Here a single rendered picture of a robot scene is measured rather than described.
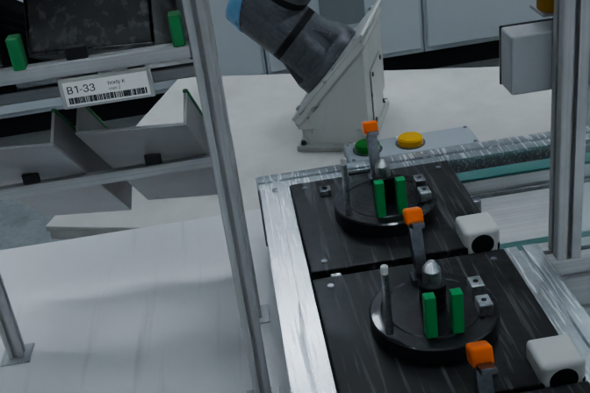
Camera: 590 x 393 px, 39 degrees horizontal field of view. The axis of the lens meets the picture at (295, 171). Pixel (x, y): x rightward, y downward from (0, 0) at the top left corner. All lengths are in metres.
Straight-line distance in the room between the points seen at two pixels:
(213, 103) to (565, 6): 0.38
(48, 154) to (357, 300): 0.39
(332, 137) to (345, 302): 0.64
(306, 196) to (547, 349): 0.47
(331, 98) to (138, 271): 0.49
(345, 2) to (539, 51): 3.18
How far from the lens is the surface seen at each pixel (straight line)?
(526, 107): 1.72
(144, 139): 1.00
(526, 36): 0.96
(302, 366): 0.92
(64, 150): 1.00
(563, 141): 0.99
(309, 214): 1.16
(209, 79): 0.82
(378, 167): 1.11
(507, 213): 1.24
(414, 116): 1.70
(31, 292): 1.34
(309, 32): 1.58
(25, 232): 3.42
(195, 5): 0.80
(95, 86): 0.82
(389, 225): 1.08
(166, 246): 1.36
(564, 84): 0.96
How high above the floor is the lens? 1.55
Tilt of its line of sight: 27 degrees down
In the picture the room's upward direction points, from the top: 8 degrees counter-clockwise
